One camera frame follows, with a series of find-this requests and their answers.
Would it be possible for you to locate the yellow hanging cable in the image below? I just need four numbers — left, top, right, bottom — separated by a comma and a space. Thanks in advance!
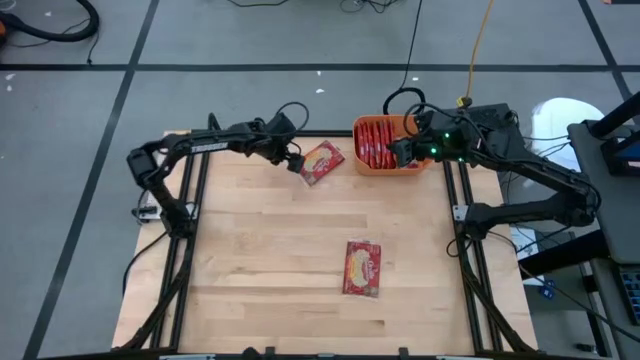
462, 0, 497, 109

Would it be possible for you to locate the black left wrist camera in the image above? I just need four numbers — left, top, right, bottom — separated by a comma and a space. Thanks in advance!
267, 112, 298, 137

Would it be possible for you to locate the black device with blue screen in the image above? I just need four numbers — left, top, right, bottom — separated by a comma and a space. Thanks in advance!
599, 135, 640, 177

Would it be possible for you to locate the black aluminium table frame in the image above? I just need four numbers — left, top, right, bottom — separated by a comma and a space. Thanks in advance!
112, 112, 539, 360

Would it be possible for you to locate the black slanted pole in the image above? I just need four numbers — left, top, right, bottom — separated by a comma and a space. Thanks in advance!
589, 92, 640, 140

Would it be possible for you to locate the white round object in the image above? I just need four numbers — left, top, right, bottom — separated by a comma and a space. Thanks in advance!
529, 97, 607, 166

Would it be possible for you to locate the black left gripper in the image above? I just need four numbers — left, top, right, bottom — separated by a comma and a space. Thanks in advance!
252, 130, 307, 175

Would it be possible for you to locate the black right camera cable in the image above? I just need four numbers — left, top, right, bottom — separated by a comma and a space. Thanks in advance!
403, 102, 451, 136

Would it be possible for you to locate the black perforated computer case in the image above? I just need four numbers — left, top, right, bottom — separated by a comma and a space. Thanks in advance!
452, 103, 527, 166

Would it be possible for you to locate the white paper sheet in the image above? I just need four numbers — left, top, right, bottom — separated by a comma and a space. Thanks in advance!
509, 225, 541, 262

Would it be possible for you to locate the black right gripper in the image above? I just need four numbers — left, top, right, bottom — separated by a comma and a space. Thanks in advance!
387, 110, 484, 169

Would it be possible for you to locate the dark keyboard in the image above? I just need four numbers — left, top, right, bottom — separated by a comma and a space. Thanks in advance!
618, 267, 640, 326

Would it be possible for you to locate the grey cart top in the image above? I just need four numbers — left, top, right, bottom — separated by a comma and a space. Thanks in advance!
567, 119, 640, 266

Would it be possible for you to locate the thick black vacuum hose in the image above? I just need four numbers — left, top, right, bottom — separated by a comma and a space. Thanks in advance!
0, 0, 100, 43

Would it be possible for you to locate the black desk leg frame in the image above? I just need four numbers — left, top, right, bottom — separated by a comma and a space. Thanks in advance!
517, 228, 616, 359

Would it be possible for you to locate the black left camera cable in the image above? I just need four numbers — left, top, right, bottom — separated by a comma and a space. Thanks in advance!
277, 101, 311, 134

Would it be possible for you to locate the orange plastic basket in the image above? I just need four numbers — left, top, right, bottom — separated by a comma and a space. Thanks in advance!
352, 114, 435, 177

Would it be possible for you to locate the black hanging power cable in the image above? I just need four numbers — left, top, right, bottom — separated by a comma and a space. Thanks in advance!
382, 0, 427, 116

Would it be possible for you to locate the black camera cable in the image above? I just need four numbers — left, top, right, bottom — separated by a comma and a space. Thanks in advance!
277, 101, 311, 134
403, 102, 451, 136

